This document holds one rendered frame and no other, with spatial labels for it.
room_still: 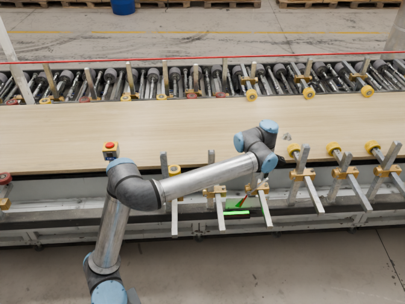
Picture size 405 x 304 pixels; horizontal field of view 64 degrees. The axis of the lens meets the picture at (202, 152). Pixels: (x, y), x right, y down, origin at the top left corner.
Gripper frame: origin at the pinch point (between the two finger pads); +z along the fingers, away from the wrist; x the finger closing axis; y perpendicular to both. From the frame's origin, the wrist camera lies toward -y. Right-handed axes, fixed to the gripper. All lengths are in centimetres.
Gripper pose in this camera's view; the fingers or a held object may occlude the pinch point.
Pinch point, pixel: (263, 178)
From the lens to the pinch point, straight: 176.8
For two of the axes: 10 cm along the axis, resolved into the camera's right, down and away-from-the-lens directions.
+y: -10.0, 0.4, -0.5
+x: 0.7, 6.6, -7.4
